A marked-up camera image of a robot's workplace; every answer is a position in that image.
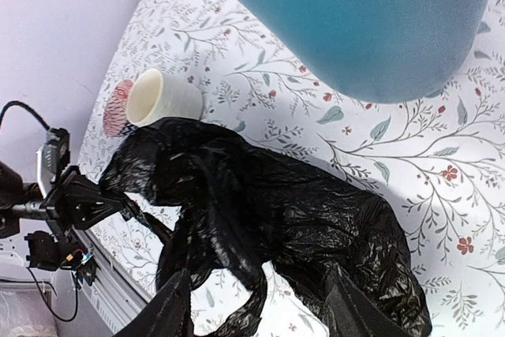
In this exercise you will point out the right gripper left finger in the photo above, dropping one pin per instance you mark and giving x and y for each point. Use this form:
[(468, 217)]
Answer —
[(168, 313)]

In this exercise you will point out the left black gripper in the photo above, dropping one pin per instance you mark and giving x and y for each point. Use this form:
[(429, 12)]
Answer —
[(73, 203)]

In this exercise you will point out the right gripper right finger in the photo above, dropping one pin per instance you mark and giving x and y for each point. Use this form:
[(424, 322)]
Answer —
[(348, 312)]

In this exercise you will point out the black plastic trash bag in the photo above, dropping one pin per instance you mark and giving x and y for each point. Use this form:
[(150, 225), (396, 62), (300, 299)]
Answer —
[(242, 206)]

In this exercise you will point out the teal plastic trash bin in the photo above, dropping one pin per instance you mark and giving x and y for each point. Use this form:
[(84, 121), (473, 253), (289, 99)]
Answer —
[(381, 51)]

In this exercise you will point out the red patterned small bowl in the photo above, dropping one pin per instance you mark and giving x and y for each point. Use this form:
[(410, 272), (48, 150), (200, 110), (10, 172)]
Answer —
[(115, 122)]

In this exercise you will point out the cream ceramic mug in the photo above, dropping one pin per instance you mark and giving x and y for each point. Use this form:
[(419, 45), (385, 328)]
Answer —
[(155, 95)]

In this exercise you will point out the floral patterned table mat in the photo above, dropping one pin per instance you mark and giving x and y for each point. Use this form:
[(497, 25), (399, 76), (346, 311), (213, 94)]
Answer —
[(438, 161)]

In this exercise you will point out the front aluminium rail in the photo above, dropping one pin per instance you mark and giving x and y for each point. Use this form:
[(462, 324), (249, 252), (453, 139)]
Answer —
[(114, 294)]

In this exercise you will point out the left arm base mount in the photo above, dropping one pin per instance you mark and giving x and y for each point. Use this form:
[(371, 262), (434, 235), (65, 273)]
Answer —
[(47, 253)]

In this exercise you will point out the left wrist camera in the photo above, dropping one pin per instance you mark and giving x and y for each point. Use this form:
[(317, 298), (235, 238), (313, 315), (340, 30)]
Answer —
[(51, 159)]

